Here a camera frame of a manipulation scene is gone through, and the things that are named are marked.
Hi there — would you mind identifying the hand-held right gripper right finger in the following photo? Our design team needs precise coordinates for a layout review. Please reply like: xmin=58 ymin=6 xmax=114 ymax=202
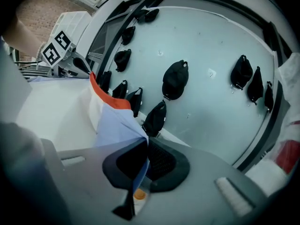
xmin=140 ymin=136 xmax=268 ymax=225

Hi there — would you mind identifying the white desk with hutch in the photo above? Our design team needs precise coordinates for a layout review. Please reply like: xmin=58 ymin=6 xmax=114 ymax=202
xmin=48 ymin=11 xmax=94 ymax=56

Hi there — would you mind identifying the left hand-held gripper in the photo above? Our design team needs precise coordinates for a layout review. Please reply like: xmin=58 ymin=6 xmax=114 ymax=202
xmin=41 ymin=30 xmax=92 ymax=79

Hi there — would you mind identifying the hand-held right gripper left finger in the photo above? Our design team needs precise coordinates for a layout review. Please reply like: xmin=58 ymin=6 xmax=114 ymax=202
xmin=40 ymin=138 xmax=149 ymax=225

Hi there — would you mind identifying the white and blue garment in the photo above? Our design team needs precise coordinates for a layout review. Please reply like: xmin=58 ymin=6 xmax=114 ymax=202
xmin=15 ymin=71 xmax=150 ymax=196

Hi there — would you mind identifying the white bead bracelet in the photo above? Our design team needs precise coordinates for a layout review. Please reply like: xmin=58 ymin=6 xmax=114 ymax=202
xmin=36 ymin=43 xmax=47 ymax=59

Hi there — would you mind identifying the group of black caps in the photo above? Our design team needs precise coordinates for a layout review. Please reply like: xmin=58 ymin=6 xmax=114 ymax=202
xmin=98 ymin=8 xmax=275 ymax=138

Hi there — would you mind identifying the large clear water jug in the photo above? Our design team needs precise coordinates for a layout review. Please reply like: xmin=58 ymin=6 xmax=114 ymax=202
xmin=269 ymin=52 xmax=300 ymax=196

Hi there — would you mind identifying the black window frame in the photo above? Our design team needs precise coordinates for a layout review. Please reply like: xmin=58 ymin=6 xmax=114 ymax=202
xmin=85 ymin=0 xmax=165 ymax=79

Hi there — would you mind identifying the person's left forearm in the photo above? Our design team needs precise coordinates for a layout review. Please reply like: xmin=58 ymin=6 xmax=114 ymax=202
xmin=2 ymin=15 xmax=45 ymax=56

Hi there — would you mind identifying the grey metal drying rack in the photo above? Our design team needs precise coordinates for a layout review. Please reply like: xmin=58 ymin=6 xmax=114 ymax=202
xmin=10 ymin=60 xmax=51 ymax=82

